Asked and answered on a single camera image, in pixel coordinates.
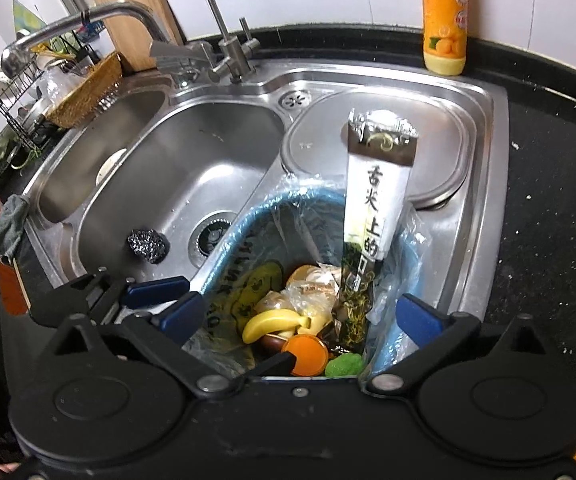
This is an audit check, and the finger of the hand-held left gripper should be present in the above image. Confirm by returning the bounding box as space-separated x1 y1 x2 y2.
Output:
30 271 191 327

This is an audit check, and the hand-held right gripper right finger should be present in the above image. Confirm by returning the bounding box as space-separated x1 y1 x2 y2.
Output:
365 294 551 395

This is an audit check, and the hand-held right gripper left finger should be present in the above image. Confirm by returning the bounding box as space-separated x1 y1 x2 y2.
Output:
52 292 233 397

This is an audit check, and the yellow toy banana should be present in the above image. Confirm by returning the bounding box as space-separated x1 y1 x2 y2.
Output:
242 309 311 345

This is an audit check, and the green toy broccoli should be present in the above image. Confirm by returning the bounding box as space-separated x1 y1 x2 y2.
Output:
325 354 363 378

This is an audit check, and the toy apple wedge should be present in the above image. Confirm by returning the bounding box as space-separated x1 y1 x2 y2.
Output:
260 333 285 356

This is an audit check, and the orange round lid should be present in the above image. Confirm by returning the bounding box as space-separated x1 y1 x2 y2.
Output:
285 335 329 377

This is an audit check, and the blue bin with plastic liner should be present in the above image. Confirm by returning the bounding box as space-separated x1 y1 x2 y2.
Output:
183 187 425 377

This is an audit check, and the long white noodle packet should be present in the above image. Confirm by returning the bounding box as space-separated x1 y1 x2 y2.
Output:
335 108 419 361

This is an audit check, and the steel wool scrubber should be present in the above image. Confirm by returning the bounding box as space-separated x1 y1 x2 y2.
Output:
126 228 171 264

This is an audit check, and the grey rag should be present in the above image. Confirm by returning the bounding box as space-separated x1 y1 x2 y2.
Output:
0 195 31 257

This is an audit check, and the stainless steel sink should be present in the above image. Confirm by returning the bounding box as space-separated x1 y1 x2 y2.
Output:
22 67 511 361

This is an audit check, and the thin steel tap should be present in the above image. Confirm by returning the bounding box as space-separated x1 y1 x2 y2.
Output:
190 0 259 83

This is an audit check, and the wooden cutting board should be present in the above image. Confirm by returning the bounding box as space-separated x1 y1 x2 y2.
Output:
82 0 183 73

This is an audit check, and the curved steel faucet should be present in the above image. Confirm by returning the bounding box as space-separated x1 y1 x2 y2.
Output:
0 2 213 87

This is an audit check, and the orange dish soap bottle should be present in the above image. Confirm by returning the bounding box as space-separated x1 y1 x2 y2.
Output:
419 0 470 77

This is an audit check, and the green picture card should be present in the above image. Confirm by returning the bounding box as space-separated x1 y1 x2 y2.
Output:
12 0 48 42

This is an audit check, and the black wire dish rack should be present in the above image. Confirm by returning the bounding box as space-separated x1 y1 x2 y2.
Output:
0 35 93 157

